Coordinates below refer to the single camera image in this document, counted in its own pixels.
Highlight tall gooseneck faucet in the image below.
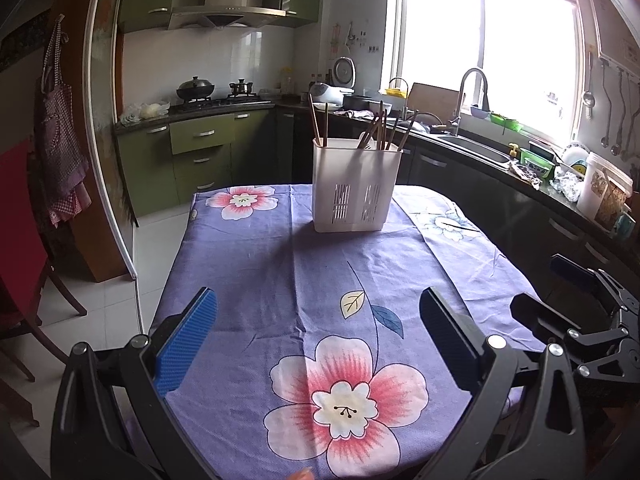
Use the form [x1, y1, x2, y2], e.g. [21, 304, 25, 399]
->
[447, 67, 491, 136]

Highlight wooden cutting board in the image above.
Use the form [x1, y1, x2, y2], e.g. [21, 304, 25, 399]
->
[406, 82, 462, 121]

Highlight green plastic baskets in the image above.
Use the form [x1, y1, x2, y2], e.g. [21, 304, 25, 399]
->
[489, 111, 523, 132]

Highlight dark base cabinets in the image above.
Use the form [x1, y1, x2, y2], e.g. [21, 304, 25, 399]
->
[275, 107, 640, 311]

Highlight steel double sink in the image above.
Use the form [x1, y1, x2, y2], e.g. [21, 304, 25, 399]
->
[415, 127, 511, 166]

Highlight white plastic bags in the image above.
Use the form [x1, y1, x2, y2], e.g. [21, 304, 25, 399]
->
[120, 101, 171, 125]

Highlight white plastic jar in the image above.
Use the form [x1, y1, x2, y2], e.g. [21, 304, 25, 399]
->
[577, 151, 633, 231]

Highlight white plastic utensil holder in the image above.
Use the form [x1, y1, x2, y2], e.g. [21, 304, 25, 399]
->
[312, 137, 404, 234]

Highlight red chair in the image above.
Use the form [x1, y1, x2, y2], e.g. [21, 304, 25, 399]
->
[0, 140, 88, 426]

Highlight dark round pan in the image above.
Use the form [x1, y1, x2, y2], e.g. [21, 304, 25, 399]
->
[410, 112, 446, 133]

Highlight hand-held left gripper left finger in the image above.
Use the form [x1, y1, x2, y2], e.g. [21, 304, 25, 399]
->
[50, 287, 221, 480]

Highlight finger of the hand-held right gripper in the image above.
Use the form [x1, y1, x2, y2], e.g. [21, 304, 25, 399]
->
[511, 292, 633, 386]
[550, 254, 640, 328]

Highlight grey dish rag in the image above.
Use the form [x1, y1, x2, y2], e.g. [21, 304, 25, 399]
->
[510, 160, 543, 190]

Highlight glass sliding door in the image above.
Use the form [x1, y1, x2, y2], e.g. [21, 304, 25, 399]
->
[82, 0, 138, 281]

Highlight hanging metal ladle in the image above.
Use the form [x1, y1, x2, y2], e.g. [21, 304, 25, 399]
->
[581, 60, 596, 121]

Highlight black wok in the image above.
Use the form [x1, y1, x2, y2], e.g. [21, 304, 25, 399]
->
[176, 76, 217, 102]

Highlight white rice cooker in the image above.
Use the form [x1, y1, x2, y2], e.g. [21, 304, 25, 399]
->
[309, 56, 357, 108]

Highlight small steel faucet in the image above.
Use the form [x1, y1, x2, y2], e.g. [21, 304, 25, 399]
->
[387, 77, 411, 111]

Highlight crumpled plastic wrap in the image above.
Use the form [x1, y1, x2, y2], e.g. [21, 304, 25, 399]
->
[550, 170, 586, 203]

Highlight stacked plates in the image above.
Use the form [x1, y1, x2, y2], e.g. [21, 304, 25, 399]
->
[562, 142, 591, 176]

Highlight purple floral tablecloth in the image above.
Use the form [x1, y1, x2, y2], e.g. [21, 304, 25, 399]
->
[122, 183, 546, 480]

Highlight wall hook rack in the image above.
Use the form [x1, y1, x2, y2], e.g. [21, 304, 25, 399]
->
[597, 52, 640, 83]

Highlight gas stove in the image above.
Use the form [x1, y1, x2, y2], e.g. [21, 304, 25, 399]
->
[170, 94, 273, 113]

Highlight kitchen window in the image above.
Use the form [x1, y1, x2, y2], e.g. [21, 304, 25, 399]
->
[387, 0, 588, 146]

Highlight set of wooden chopsticks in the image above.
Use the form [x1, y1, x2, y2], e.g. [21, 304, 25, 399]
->
[307, 92, 420, 152]

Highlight green base cabinets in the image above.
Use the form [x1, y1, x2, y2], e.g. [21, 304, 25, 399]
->
[114, 107, 278, 218]

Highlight steel range hood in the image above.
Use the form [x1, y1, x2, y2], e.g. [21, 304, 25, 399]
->
[167, 0, 287, 31]

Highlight hanging metal spoon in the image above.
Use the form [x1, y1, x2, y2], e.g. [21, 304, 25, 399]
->
[612, 70, 628, 157]
[600, 67, 612, 150]

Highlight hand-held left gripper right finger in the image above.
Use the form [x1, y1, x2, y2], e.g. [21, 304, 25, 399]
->
[420, 286, 587, 480]

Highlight checkered apron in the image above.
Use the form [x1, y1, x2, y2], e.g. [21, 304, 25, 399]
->
[34, 14, 93, 228]

